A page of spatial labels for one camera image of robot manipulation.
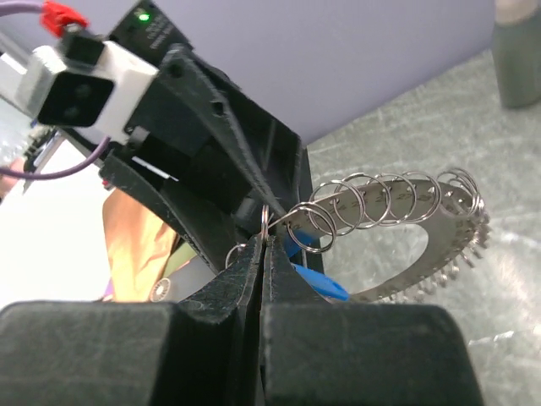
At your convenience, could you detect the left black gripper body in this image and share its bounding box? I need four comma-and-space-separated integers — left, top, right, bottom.
109, 1, 304, 249

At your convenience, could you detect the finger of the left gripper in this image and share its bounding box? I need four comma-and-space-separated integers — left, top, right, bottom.
158, 44, 292, 222
100, 154, 236, 273

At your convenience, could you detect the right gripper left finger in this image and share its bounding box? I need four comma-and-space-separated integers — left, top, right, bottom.
1, 237, 265, 405

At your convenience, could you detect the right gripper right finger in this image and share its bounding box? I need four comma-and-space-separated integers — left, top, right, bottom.
261, 238, 484, 405

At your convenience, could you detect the blue tagged key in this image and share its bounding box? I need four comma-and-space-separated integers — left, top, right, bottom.
283, 230, 350, 302

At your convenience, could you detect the white round fan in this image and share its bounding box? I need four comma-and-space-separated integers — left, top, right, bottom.
149, 277, 171, 303

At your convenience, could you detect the grey bottle with beige cap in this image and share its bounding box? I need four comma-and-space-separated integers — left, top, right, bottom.
491, 0, 540, 108

